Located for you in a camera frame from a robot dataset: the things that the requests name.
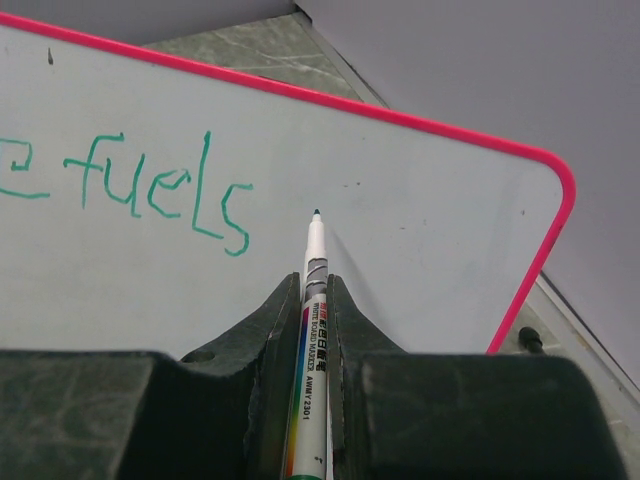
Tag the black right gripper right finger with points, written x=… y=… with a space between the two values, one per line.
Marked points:
x=397 y=415

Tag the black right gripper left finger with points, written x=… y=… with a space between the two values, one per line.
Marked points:
x=220 y=412

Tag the green capped whiteboard marker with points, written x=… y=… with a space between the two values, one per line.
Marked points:
x=306 y=454

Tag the pink framed whiteboard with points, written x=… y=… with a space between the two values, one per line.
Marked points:
x=151 y=202

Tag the black music stand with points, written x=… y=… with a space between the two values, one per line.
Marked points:
x=530 y=341

